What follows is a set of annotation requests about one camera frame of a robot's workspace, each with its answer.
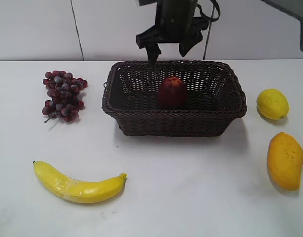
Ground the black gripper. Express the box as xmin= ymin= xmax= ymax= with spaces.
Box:
xmin=136 ymin=0 xmax=208 ymax=63

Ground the red apple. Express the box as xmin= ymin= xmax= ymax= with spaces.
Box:
xmin=158 ymin=76 xmax=188 ymax=108

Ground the dark wicker basket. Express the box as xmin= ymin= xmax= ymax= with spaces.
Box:
xmin=102 ymin=60 xmax=247 ymax=137

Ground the red grape bunch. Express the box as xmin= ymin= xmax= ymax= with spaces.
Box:
xmin=42 ymin=70 xmax=88 ymax=123

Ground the yellow lemon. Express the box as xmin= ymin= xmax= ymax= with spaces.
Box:
xmin=257 ymin=88 xmax=289 ymax=120

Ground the grey monitor edge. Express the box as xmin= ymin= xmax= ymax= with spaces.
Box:
xmin=262 ymin=0 xmax=303 ymax=52

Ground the orange mango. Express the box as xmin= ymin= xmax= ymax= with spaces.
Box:
xmin=267 ymin=132 xmax=303 ymax=191

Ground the yellow banana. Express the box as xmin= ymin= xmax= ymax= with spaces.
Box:
xmin=33 ymin=161 xmax=127 ymax=204

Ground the black cable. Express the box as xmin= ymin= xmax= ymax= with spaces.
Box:
xmin=196 ymin=0 xmax=221 ymax=23

